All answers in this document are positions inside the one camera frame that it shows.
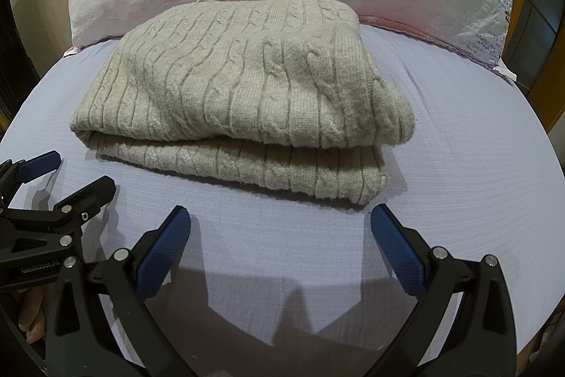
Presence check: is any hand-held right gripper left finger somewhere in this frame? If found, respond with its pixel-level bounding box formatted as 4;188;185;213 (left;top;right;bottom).
44;205;208;377

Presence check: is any person's left hand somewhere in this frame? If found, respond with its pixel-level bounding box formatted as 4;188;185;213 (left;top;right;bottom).
17;284;47;345

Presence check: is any wooden door frame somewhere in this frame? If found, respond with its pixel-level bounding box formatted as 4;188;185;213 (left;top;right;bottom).
503;0;565;136

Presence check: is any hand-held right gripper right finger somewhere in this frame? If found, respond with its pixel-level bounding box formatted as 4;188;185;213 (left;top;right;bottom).
370;203;518;377

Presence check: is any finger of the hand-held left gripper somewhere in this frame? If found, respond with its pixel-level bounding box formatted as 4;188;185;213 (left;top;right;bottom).
0;150;62;206
25;176;118;237

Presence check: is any dark wooden cabinet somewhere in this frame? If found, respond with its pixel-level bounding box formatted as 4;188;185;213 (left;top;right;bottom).
0;0;42;135

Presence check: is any beige cable-knit sweater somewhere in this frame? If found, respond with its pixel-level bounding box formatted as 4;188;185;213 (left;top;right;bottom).
69;0;416;206

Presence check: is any lavender bed sheet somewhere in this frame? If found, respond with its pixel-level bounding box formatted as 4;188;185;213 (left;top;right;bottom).
0;24;565;377

